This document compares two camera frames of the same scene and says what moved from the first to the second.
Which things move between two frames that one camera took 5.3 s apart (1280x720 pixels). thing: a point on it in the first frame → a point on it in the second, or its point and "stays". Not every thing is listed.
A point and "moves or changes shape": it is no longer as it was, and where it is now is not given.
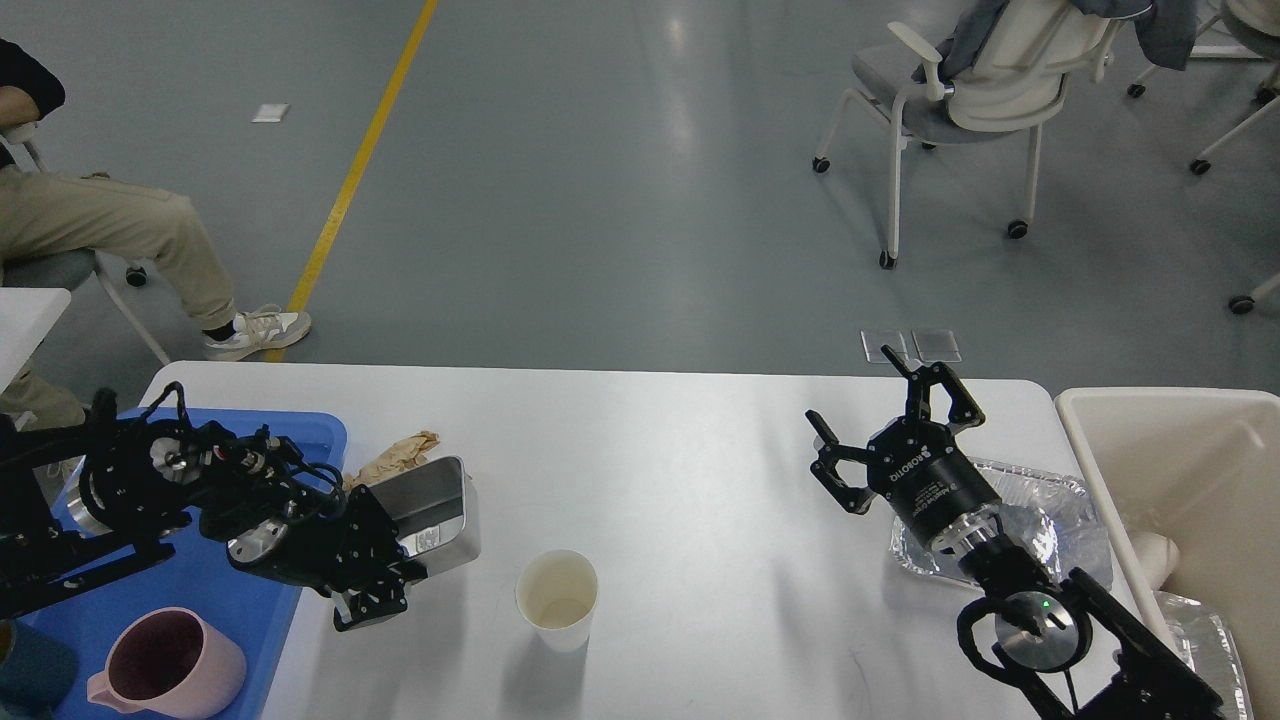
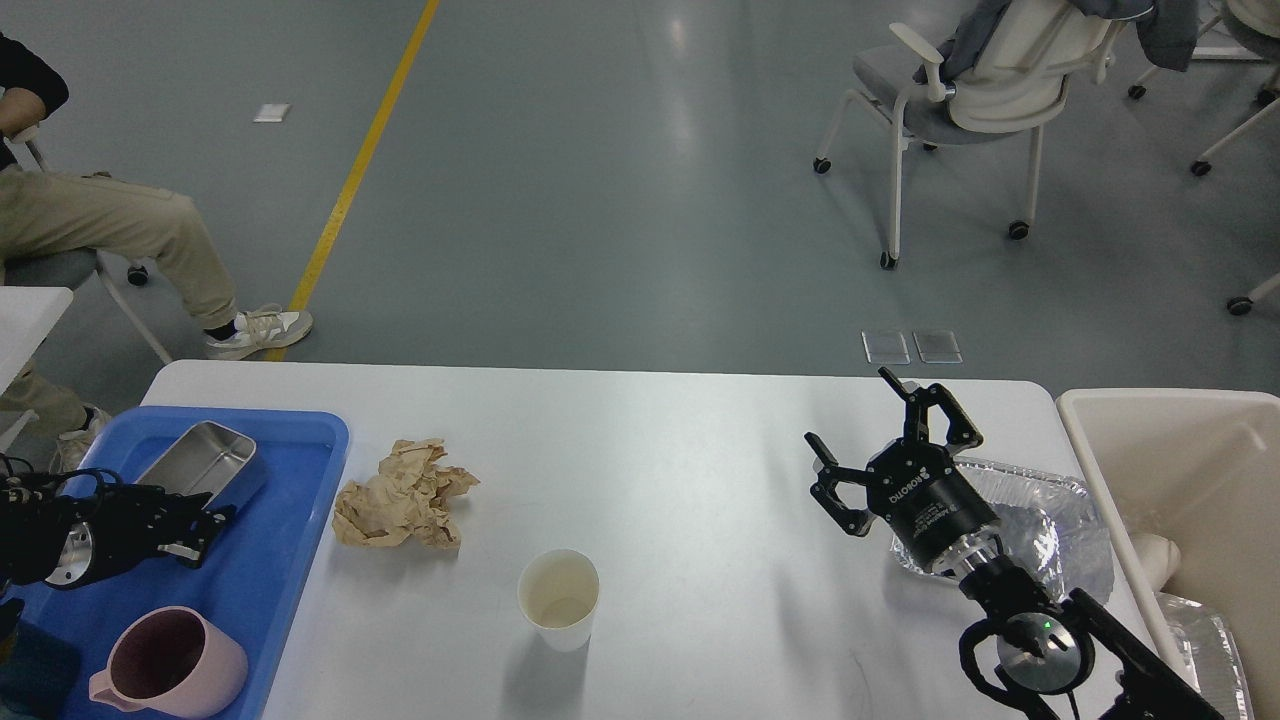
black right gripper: x=918 y=465 → x=932 y=507
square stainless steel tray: x=436 y=514 moves or changes shape
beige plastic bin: x=1201 y=466 stays
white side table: x=26 y=316 stays
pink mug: x=174 y=663 stays
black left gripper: x=329 y=540 → x=109 y=530
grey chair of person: x=66 y=269 stays
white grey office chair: x=1011 y=83 stays
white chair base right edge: x=1242 y=304 stays
